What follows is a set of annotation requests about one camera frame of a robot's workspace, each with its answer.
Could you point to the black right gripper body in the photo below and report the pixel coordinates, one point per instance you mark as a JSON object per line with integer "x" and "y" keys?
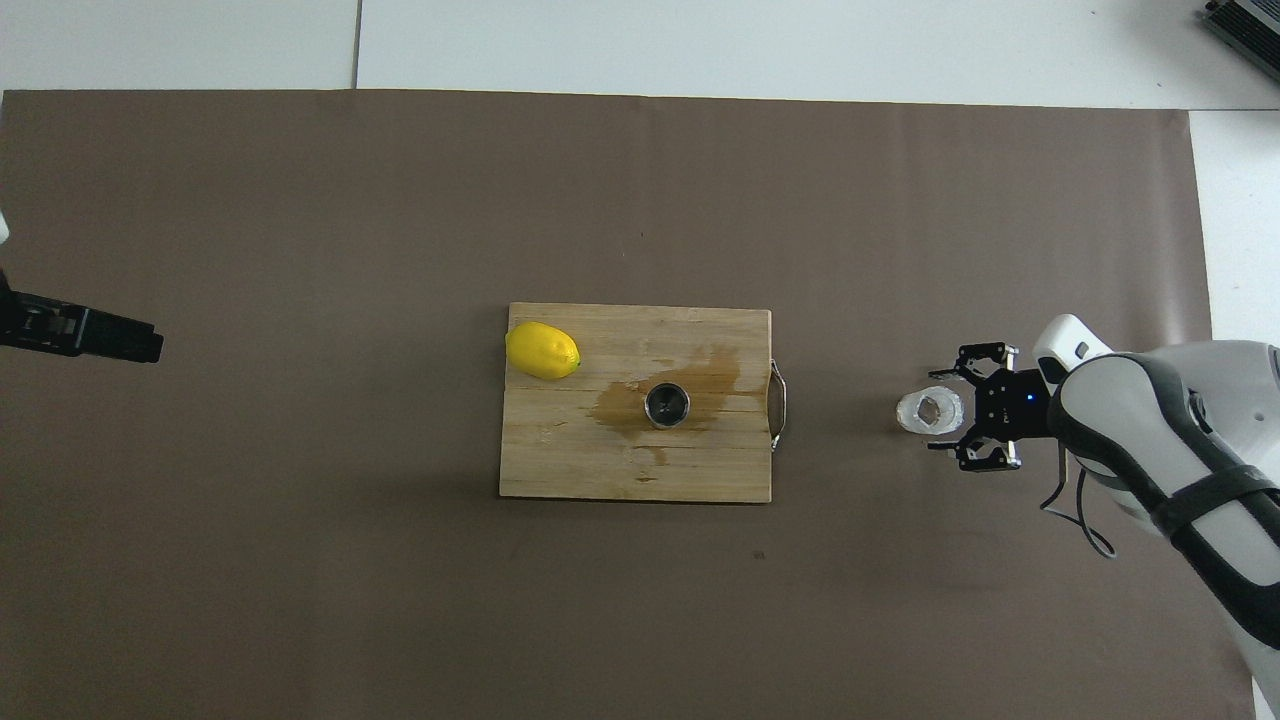
{"x": 1010, "y": 405}

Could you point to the clear glass cup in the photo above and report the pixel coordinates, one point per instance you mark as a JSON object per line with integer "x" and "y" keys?
{"x": 905, "y": 412}

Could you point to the steel double jigger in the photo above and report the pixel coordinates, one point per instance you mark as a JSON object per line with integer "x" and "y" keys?
{"x": 667, "y": 405}

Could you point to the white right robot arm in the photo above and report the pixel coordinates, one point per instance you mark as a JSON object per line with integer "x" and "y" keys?
{"x": 1150, "y": 420}

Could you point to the brown table mat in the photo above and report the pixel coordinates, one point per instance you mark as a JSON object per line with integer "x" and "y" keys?
{"x": 300, "y": 550}

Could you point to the yellow lemon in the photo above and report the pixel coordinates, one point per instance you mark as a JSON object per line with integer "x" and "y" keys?
{"x": 542, "y": 350}

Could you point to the grey ribbed metal device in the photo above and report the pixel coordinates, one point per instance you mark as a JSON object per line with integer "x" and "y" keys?
{"x": 1250, "y": 25}

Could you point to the wooden cutting board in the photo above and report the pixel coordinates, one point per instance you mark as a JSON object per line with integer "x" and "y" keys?
{"x": 560, "y": 450}

